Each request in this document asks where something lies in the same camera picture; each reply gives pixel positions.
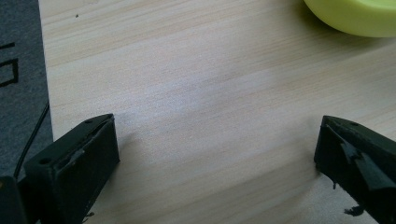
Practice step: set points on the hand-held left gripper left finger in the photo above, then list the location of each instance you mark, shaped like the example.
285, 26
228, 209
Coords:
71, 174

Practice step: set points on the yellow-green bowl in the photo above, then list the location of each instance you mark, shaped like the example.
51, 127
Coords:
355, 15

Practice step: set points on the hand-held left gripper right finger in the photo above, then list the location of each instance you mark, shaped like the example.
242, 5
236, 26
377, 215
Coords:
358, 165

